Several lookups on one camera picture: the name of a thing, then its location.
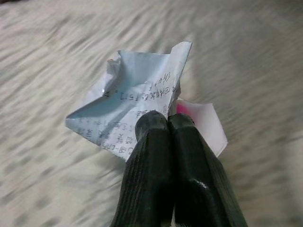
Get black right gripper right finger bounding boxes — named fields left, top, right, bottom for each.
left=168, top=113, right=248, bottom=227

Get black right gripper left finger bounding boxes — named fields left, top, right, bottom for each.
left=113, top=111, right=175, bottom=227

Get white printed paper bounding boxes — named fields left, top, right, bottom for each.
left=65, top=41, right=229, bottom=161

